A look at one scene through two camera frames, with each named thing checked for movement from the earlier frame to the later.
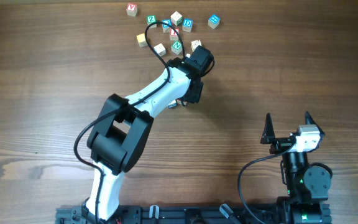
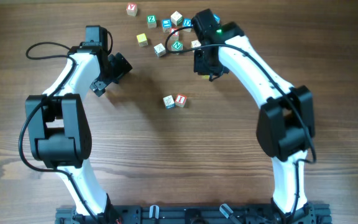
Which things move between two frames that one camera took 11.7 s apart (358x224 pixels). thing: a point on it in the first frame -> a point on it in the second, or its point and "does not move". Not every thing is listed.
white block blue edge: (173, 104) does not move
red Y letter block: (132, 9) does not move
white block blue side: (160, 49) does not move
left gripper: (196, 96) -> (122, 66)
